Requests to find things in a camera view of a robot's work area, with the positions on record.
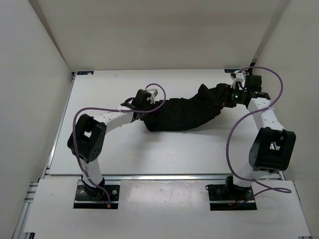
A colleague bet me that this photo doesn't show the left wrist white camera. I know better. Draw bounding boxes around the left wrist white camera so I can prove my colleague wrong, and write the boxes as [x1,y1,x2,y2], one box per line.
[146,89,158,104]

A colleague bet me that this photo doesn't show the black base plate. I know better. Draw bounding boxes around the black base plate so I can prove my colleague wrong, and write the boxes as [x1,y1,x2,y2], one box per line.
[205,183,257,211]
[73,182,120,210]

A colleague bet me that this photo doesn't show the black pleated skirt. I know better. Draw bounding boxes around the black pleated skirt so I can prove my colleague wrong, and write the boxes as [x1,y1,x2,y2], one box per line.
[143,83,230,132]

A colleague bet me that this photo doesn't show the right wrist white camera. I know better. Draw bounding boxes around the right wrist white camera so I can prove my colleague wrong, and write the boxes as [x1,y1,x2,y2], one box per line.
[230,70,245,89]

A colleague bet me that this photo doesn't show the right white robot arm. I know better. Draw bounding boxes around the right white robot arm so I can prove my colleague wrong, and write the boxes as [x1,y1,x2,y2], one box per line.
[223,71,296,199]

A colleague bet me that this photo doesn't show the blue corner label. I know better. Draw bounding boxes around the blue corner label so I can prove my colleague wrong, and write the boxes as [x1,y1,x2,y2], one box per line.
[224,69,241,74]
[77,71,94,75]

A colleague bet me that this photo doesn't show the right blue corner label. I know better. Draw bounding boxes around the right blue corner label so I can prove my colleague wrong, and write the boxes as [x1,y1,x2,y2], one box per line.
[224,69,241,74]

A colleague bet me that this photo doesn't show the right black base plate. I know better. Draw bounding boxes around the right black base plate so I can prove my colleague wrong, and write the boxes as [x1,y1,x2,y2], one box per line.
[205,183,257,211]

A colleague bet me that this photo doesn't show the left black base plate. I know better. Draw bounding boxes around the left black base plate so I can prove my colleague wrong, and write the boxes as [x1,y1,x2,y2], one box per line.
[73,182,120,210]

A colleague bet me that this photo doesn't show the aluminium front rail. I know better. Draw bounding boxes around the aluminium front rail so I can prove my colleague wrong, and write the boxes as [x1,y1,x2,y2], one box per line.
[41,173,286,182]

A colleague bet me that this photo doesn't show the wrist white camera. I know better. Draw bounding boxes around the wrist white camera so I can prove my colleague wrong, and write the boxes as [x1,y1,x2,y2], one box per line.
[146,89,158,104]
[230,70,245,89]

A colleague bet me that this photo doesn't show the left blue corner label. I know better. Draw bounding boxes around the left blue corner label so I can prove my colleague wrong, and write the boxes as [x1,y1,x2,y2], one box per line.
[77,71,94,75]

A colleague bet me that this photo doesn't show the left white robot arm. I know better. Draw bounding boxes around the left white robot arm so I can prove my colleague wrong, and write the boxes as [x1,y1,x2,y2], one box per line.
[67,89,158,199]

